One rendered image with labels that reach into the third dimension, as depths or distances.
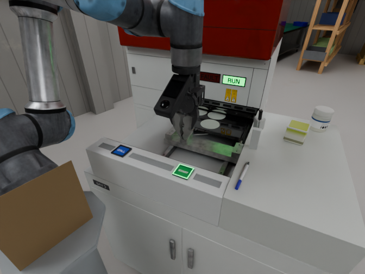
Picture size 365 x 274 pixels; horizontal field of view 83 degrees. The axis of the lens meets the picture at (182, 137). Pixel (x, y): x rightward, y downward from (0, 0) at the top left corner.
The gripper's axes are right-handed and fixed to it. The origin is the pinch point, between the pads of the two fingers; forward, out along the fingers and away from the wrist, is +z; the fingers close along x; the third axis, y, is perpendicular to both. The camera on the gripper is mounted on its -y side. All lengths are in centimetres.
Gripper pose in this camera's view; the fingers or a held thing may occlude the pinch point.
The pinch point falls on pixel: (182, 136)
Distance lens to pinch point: 60.5
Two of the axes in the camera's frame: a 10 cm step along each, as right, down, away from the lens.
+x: -9.0, -2.4, 3.7
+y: 4.4, -5.0, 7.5
